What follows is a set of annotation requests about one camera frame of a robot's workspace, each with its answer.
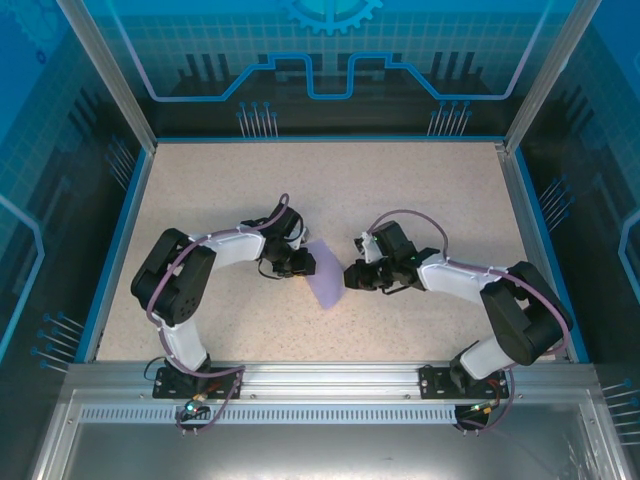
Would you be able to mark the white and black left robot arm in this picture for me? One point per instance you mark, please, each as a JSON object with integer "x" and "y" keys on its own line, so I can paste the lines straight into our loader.
{"x": 235, "y": 250}

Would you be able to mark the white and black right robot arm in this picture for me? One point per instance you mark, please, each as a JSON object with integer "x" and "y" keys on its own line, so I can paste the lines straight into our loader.
{"x": 450, "y": 282}

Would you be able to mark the blue table edge strip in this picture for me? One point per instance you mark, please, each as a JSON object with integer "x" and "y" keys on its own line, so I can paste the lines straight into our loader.
{"x": 548, "y": 250}
{"x": 124, "y": 235}

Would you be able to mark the metal front panel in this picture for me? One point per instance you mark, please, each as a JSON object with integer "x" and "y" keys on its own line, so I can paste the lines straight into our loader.
{"x": 325, "y": 450}

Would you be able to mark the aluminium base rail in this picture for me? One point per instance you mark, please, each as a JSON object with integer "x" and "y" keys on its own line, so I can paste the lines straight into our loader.
{"x": 325, "y": 375}

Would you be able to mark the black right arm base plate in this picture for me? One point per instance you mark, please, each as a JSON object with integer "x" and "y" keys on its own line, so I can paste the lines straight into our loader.
{"x": 432, "y": 382}

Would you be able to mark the aluminium side rail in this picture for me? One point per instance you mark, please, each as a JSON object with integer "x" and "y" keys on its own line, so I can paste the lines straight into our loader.
{"x": 531, "y": 250}

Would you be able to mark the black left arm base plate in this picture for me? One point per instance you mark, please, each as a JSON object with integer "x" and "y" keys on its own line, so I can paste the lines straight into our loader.
{"x": 227, "y": 382}

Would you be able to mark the aluminium frame post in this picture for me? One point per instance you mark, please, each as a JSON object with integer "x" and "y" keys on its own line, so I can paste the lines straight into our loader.
{"x": 107, "y": 75}
{"x": 552, "y": 75}

